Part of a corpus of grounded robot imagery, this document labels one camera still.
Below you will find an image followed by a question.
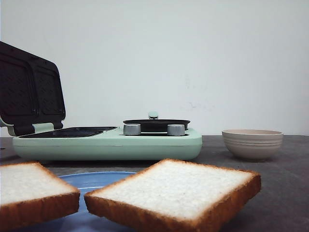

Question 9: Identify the beige ribbed ceramic bowl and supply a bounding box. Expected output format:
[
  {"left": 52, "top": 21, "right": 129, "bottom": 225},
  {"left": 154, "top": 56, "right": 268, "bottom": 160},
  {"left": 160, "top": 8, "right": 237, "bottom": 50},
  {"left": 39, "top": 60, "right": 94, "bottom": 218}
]
[{"left": 222, "top": 129, "right": 283, "bottom": 160}]

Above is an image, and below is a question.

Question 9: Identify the breakfast maker hinged lid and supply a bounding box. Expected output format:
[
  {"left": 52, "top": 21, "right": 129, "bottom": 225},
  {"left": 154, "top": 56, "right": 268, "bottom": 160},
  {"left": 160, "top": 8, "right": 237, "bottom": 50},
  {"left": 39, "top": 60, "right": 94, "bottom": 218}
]
[{"left": 0, "top": 42, "right": 66, "bottom": 136}]

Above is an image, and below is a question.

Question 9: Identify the mint green breakfast maker base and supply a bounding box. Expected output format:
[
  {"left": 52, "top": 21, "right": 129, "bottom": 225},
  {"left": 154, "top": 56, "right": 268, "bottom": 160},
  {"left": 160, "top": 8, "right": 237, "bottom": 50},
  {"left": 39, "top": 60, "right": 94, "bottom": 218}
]
[{"left": 13, "top": 127, "right": 202, "bottom": 161}]

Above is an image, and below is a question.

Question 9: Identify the black round frying pan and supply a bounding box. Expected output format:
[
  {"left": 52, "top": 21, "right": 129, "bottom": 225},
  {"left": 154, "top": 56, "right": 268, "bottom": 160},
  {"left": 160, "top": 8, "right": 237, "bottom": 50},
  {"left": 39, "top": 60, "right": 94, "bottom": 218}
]
[{"left": 123, "top": 111, "right": 191, "bottom": 132}]

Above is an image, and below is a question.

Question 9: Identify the right silver control knob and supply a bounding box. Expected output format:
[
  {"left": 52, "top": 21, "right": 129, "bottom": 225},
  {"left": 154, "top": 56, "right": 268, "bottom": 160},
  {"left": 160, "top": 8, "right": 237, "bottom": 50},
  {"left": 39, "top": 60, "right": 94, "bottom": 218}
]
[{"left": 167, "top": 124, "right": 185, "bottom": 136}]

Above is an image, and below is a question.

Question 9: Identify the silver control knob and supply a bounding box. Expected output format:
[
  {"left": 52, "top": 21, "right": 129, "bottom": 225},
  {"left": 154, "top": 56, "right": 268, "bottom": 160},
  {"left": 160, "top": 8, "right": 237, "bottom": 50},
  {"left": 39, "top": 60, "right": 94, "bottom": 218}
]
[
  {"left": 167, "top": 124, "right": 185, "bottom": 136},
  {"left": 123, "top": 123, "right": 141, "bottom": 136}
]

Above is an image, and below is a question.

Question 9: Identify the left silver control knob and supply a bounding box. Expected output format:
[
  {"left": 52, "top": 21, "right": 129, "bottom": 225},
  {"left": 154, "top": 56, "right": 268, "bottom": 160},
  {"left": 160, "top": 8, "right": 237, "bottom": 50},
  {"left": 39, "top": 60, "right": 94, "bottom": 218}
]
[{"left": 123, "top": 123, "right": 141, "bottom": 136}]

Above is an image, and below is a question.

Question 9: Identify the blue ceramic plate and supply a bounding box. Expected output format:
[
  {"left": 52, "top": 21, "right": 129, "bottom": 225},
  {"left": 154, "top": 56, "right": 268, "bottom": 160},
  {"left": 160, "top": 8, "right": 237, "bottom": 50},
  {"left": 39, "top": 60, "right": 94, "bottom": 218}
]
[{"left": 16, "top": 172, "right": 134, "bottom": 232}]

